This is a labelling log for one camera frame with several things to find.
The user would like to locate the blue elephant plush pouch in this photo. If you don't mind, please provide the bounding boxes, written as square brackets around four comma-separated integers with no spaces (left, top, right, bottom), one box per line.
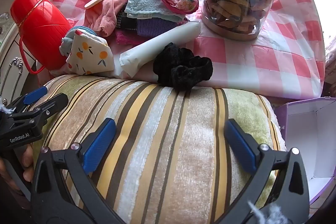
[59,26,99,56]

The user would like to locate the purple cardboard box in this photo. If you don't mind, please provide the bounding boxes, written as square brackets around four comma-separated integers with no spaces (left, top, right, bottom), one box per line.
[273,98,336,205]

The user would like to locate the red plastic container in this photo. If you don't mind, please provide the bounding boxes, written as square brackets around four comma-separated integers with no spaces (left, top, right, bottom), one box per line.
[10,0,72,75]

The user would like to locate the black white checked cloth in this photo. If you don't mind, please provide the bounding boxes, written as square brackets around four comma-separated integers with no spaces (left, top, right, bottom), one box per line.
[115,10,138,30]

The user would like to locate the white carved cabinet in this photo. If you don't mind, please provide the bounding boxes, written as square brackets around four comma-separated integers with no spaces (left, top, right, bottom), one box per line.
[0,11,36,102]

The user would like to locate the pink soft cloth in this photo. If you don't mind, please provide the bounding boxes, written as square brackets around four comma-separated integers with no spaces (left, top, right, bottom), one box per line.
[83,0,133,38]

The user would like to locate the white pad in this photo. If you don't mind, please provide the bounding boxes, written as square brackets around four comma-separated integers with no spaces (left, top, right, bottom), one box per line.
[119,22,201,75]

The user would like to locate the person's left hand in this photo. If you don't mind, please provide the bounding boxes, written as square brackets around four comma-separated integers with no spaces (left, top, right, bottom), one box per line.
[20,146,35,183]

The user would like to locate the red white checkered tablecloth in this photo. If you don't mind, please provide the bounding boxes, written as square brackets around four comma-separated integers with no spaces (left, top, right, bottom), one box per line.
[37,0,326,98]

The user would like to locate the purple knit cloth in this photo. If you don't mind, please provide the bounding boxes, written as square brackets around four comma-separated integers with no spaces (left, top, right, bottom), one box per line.
[136,17,184,37]

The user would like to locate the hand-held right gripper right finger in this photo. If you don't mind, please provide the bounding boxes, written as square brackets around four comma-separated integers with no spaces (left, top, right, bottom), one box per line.
[217,118,311,224]

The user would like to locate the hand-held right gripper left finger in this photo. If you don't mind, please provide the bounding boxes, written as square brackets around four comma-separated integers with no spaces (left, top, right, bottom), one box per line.
[30,118,125,224]

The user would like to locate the orange print fabric pouch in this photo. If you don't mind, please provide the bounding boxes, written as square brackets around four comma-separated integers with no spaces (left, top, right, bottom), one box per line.
[66,29,115,76]

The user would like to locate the black velvet scrunchie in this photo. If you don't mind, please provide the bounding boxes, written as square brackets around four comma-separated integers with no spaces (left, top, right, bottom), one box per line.
[153,42,214,89]

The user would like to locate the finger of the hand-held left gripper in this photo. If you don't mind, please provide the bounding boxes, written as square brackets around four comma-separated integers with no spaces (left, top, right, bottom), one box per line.
[14,93,69,127]
[5,86,48,113]

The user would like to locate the magenta knit sock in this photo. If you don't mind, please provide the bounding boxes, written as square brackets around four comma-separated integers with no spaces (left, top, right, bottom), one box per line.
[115,30,150,46]

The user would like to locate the striped plush cushion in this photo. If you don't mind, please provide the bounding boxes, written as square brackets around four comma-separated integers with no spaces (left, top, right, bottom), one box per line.
[28,74,286,224]

